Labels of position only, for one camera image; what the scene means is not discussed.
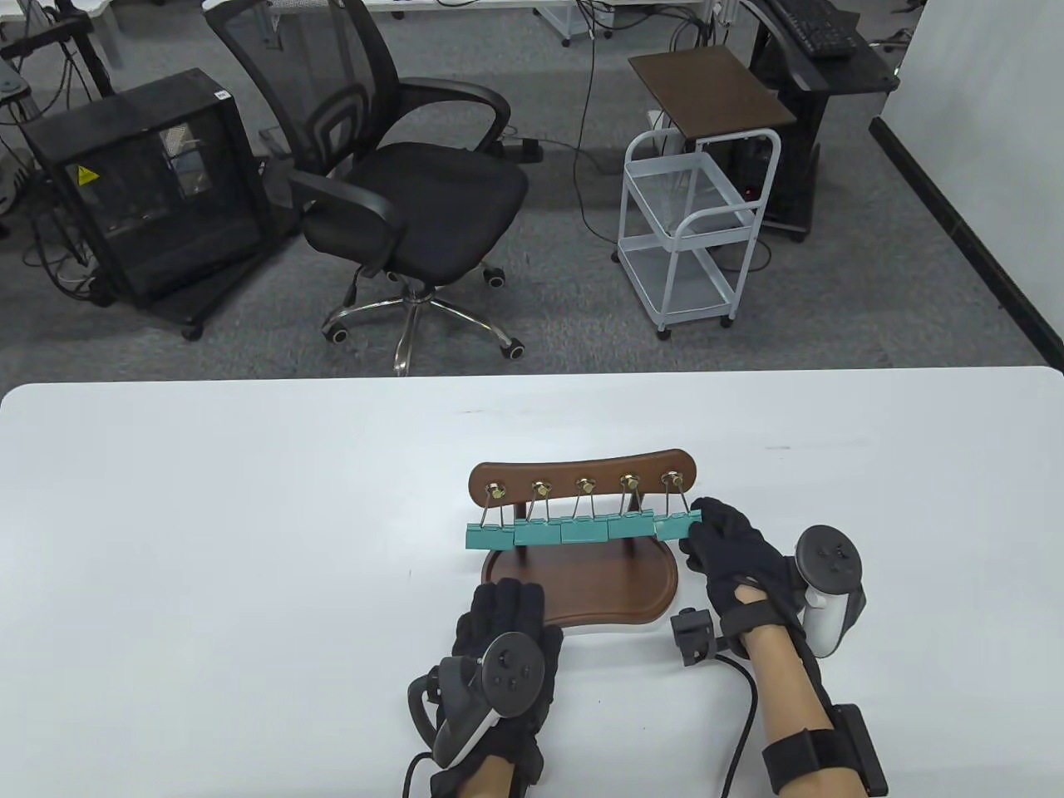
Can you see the brown wooden key rack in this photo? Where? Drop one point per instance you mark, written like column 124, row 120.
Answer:
column 582, row 582

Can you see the person's left hand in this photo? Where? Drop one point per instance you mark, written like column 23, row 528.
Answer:
column 499, row 611

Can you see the black mesh office chair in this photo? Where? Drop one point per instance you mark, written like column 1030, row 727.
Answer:
column 416, row 199

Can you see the black computer tower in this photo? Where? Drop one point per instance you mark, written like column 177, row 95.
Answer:
column 752, row 166

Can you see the white desk frame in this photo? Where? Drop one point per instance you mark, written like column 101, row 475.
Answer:
column 555, row 25

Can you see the person's right forearm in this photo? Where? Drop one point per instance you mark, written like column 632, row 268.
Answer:
column 781, row 690

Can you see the person's left forearm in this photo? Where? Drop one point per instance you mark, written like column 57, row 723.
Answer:
column 490, row 780

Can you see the black wheeled platform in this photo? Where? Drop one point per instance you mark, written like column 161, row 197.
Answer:
column 218, row 287

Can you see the black standing desk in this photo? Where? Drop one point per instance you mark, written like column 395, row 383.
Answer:
column 848, row 75

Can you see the black desk frame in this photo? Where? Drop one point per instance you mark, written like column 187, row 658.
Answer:
column 50, row 37

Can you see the black keyboard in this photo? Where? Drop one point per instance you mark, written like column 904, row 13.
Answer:
column 810, row 25

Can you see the person's right hand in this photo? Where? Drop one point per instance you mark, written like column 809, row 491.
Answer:
column 736, row 557

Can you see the black glass computer case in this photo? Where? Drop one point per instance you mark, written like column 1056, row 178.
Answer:
column 166, row 208

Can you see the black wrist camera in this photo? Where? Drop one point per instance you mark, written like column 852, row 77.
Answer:
column 694, row 636

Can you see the teal binder clip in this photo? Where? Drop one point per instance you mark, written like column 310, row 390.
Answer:
column 538, row 534
column 632, row 526
column 490, row 539
column 584, row 529
column 675, row 525

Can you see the white cart with brown top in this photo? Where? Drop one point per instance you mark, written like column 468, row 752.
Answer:
column 711, row 87

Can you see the black floor box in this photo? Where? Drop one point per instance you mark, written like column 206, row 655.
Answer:
column 522, row 150

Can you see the white table leg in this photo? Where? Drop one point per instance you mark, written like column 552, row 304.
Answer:
column 104, row 33

